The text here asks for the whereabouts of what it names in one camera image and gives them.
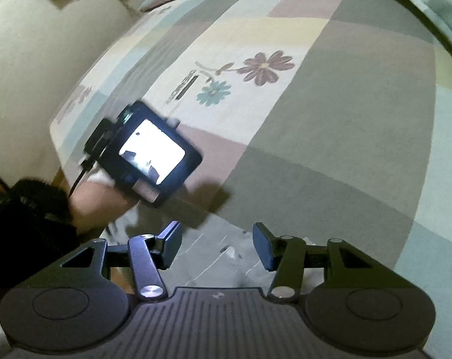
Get grey patterned pyjama trousers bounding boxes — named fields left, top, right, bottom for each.
left=101, top=205, right=274, bottom=293

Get black sleeved left forearm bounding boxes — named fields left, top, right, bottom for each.
left=0, top=179, right=80, bottom=302

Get person's left hand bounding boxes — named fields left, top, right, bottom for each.
left=69, top=169, right=139, bottom=234

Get checked patchwork bed sheet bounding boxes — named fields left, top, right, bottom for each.
left=50, top=0, right=452, bottom=358

